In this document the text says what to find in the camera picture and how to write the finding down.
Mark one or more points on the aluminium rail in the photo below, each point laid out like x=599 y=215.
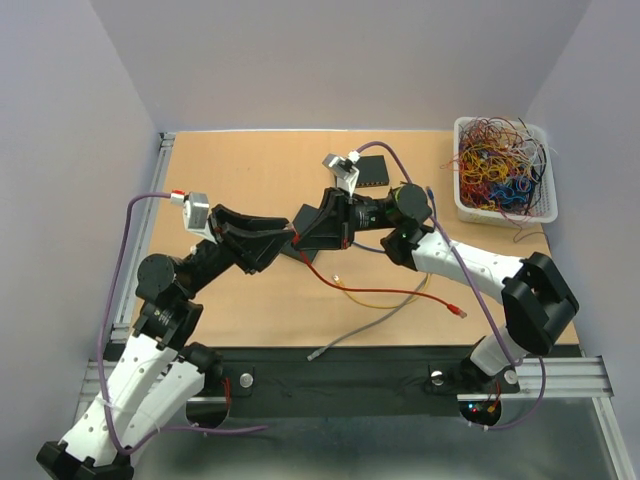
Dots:
x=144 y=213
x=568 y=378

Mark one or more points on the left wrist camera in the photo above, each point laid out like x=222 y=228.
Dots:
x=195 y=212

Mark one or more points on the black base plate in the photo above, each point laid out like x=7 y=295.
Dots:
x=272 y=382

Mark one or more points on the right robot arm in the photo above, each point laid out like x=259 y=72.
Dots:
x=537 y=301

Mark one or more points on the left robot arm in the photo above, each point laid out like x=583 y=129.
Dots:
x=159 y=369

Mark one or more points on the aluminium left rail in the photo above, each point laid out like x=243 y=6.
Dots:
x=144 y=213

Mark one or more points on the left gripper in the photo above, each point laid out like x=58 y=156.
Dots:
x=254 y=248

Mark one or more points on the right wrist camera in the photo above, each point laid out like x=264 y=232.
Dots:
x=344 y=170

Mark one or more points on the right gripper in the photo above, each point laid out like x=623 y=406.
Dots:
x=334 y=226

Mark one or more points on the white basket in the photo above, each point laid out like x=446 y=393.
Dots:
x=502 y=173

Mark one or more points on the aluminium front rail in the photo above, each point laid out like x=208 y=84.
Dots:
x=568 y=378

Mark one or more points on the black network switch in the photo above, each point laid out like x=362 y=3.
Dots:
x=302 y=221
x=373 y=171

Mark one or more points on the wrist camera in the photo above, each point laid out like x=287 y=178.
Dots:
x=344 y=170
x=195 y=212

